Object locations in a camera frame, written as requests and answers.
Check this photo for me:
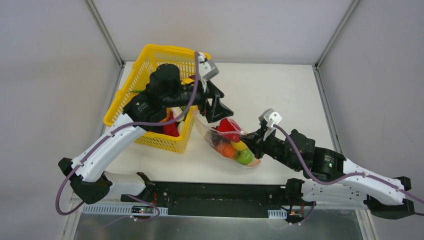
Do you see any yellow plastic basket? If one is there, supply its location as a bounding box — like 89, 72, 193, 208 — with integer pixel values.
103, 44, 198, 154

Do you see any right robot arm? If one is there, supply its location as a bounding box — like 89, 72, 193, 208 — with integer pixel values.
240, 129, 416, 220

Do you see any yellow lemon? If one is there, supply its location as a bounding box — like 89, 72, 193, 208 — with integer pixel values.
230, 141, 248, 151

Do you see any purple cable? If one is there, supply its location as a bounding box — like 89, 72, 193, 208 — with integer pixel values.
272, 124, 424, 206
54, 50, 201, 217

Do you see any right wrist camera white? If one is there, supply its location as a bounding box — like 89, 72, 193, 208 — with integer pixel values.
258, 108, 283, 141

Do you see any small orange pumpkin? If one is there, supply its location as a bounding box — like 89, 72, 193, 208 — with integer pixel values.
215, 143, 237, 159

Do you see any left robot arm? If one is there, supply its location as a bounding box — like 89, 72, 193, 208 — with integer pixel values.
58, 60, 233, 204

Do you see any yellow bell pepper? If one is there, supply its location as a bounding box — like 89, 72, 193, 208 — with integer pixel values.
181, 75, 195, 85

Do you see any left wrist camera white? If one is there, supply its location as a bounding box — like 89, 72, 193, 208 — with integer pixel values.
197, 52, 220, 93

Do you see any clear zip top bag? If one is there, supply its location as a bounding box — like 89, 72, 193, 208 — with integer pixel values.
194, 113, 261, 167

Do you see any dark purple grape bunch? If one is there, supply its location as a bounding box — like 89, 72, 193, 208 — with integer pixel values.
210, 132, 230, 148

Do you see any white mushroom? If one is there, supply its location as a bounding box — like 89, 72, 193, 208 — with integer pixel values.
171, 107, 186, 135

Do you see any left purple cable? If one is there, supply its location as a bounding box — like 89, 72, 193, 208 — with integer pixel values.
54, 50, 201, 217

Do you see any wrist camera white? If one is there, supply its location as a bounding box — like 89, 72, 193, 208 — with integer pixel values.
258, 108, 283, 141
197, 52, 220, 93

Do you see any green apple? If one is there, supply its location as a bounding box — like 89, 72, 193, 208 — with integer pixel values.
234, 149, 255, 166

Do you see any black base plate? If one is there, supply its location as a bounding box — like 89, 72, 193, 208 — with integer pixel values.
137, 181, 312, 218

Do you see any red bell pepper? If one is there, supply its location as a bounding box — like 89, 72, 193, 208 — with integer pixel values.
216, 118, 242, 143

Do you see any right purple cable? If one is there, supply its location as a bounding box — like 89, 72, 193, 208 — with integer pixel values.
272, 124, 424, 206

